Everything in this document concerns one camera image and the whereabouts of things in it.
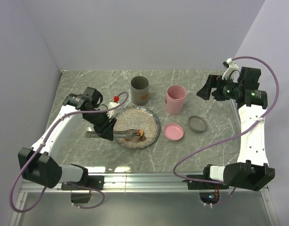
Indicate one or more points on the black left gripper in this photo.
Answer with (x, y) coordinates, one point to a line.
(106, 130)

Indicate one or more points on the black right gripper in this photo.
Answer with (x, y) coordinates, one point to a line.
(213, 81)

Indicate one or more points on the metal food tongs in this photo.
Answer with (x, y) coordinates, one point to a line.
(130, 133)

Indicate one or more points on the brown meat piece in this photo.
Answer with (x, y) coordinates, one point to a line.
(140, 138)

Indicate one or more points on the pink round lid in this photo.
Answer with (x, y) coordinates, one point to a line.
(173, 132)

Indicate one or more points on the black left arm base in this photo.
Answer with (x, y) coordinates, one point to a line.
(95, 182)

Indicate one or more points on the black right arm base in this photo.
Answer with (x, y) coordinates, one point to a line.
(197, 185)

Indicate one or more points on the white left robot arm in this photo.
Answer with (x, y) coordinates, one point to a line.
(38, 163)

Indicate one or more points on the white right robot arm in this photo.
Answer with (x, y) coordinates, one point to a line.
(251, 171)

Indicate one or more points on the speckled ceramic plate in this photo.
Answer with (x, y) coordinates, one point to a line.
(138, 117)

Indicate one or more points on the pink cup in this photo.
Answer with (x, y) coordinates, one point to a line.
(175, 99)

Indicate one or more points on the grey round lid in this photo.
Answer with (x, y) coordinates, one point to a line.
(197, 124)

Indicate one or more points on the grey cup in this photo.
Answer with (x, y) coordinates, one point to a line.
(139, 90)

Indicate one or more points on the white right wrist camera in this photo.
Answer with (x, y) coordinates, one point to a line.
(231, 69)

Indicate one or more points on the aluminium mounting rail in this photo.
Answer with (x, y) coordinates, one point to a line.
(164, 182)

